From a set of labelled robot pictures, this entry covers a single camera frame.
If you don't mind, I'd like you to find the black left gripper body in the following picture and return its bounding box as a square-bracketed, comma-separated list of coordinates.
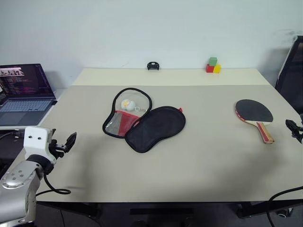
[48, 139, 69, 159]

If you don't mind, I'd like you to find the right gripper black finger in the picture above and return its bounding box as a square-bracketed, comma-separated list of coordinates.
[285, 119, 300, 133]

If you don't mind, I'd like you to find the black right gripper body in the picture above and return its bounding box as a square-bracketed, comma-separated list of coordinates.
[292, 127, 303, 145]

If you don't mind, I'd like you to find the black and red paddle case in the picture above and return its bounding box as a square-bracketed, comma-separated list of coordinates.
[102, 87, 187, 154]

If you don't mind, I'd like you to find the open grey laptop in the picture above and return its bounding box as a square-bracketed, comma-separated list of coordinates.
[0, 63, 58, 127]

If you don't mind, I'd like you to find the black office chair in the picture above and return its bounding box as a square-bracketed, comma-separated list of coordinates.
[275, 35, 303, 114]

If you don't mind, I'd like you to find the white ping pong ball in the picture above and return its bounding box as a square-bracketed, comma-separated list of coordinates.
[121, 98, 142, 113]

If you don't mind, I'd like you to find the chair caster wheel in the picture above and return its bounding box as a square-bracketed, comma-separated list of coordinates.
[276, 207, 294, 217]

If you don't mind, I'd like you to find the small black clip object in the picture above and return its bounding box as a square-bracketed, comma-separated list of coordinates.
[146, 61, 160, 71]

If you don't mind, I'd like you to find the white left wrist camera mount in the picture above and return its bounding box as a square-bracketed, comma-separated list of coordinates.
[23, 126, 57, 164]

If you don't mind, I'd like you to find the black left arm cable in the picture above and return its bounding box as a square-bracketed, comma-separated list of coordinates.
[35, 173, 72, 196]

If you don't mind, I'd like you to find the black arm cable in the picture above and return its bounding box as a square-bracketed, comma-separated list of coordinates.
[267, 185, 303, 227]
[35, 173, 72, 196]

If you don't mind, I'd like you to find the black cable by laptop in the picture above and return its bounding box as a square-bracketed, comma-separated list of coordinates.
[0, 129, 26, 143]

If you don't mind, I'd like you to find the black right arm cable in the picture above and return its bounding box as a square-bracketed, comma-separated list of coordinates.
[267, 185, 303, 227]

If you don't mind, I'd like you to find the black table frame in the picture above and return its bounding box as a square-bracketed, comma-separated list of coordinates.
[35, 200, 303, 219]

